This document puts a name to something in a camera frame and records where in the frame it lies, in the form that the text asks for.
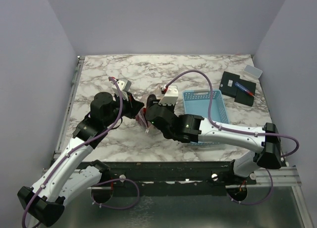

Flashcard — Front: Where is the red grape bunch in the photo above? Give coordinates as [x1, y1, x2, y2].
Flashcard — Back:
[136, 108, 148, 130]

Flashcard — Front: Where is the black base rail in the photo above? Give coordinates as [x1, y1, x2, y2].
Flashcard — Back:
[74, 160, 258, 196]

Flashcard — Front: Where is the aluminium side rail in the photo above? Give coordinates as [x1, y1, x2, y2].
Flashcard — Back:
[53, 56, 85, 157]

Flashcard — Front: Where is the clear plastic lid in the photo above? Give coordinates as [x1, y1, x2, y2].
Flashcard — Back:
[244, 65, 263, 79]

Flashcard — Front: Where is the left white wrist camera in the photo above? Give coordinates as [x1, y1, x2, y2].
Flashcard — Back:
[109, 77, 132, 101]

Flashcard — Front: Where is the light blue plastic basket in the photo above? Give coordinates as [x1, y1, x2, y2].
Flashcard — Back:
[182, 90, 230, 124]

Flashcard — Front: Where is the clear pink zip bag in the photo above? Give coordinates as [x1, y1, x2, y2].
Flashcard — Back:
[135, 89, 164, 136]

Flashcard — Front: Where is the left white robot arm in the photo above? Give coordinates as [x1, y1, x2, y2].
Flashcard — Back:
[17, 92, 144, 227]

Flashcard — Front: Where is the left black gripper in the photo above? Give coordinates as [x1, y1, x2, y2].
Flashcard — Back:
[104, 91, 145, 127]

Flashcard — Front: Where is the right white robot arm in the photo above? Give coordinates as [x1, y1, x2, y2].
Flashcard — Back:
[145, 94, 281, 184]

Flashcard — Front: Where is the blue red screwdriver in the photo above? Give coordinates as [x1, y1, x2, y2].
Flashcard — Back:
[235, 82, 262, 102]

